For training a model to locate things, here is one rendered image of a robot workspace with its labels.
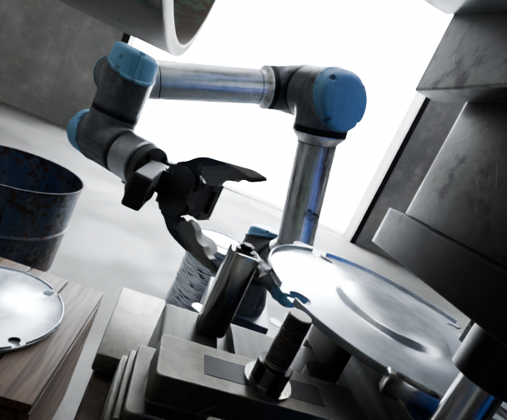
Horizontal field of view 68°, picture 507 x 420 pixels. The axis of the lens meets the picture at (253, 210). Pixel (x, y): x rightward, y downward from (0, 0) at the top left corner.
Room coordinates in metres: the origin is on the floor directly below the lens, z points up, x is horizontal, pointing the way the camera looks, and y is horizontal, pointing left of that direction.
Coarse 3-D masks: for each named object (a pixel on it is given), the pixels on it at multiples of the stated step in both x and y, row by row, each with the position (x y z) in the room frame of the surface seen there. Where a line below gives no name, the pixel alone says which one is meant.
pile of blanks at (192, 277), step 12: (216, 252) 1.57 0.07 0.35; (180, 264) 1.67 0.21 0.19; (192, 264) 1.60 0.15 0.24; (180, 276) 1.62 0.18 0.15; (192, 276) 1.58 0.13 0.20; (204, 276) 1.57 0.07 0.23; (180, 288) 1.60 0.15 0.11; (192, 288) 1.57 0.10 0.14; (204, 288) 1.58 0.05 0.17; (168, 300) 1.63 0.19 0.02; (180, 300) 1.58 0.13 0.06; (192, 300) 1.57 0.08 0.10
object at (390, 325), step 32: (288, 256) 0.44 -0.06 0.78; (288, 288) 0.34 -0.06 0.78; (320, 288) 0.38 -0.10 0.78; (352, 288) 0.40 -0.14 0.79; (384, 288) 0.49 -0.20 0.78; (320, 320) 0.28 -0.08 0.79; (352, 320) 0.33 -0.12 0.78; (384, 320) 0.35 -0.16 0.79; (416, 320) 0.40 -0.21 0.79; (448, 320) 0.48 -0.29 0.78; (352, 352) 0.26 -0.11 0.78; (384, 352) 0.29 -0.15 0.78; (416, 352) 0.32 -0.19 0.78; (448, 352) 0.35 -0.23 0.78; (448, 384) 0.29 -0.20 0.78
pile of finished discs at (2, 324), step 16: (0, 272) 0.79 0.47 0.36; (16, 272) 0.81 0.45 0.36; (0, 288) 0.73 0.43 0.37; (16, 288) 0.76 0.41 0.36; (32, 288) 0.78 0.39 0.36; (48, 288) 0.81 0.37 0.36; (0, 304) 0.68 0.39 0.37; (16, 304) 0.70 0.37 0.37; (32, 304) 0.73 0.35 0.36; (48, 304) 0.76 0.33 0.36; (0, 320) 0.65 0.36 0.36; (16, 320) 0.67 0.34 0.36; (32, 320) 0.69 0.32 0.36; (48, 320) 0.71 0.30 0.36; (0, 336) 0.61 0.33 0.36; (16, 336) 0.63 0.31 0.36; (32, 336) 0.65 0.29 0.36; (0, 352) 0.59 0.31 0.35
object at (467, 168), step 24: (456, 120) 0.33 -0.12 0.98; (480, 120) 0.30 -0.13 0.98; (504, 120) 0.28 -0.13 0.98; (456, 144) 0.31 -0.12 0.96; (480, 144) 0.29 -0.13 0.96; (504, 144) 0.27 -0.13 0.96; (432, 168) 0.32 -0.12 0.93; (456, 168) 0.30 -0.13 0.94; (480, 168) 0.28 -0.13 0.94; (504, 168) 0.26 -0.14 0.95; (432, 192) 0.31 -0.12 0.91; (456, 192) 0.28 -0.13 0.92; (480, 192) 0.26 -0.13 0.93; (504, 192) 0.25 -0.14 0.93; (432, 216) 0.29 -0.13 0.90; (456, 216) 0.27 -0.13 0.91; (480, 216) 0.25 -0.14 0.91; (504, 216) 0.24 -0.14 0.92; (456, 240) 0.26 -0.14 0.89; (480, 240) 0.24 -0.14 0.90; (504, 240) 0.23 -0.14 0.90; (504, 264) 0.22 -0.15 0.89
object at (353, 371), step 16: (352, 368) 0.29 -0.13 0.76; (368, 368) 0.27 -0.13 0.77; (352, 384) 0.28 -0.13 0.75; (368, 384) 0.27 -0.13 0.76; (368, 400) 0.26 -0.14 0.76; (384, 400) 0.24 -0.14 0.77; (400, 400) 0.23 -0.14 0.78; (368, 416) 0.25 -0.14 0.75; (384, 416) 0.24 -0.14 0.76; (400, 416) 0.23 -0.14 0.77; (416, 416) 0.22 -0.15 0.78
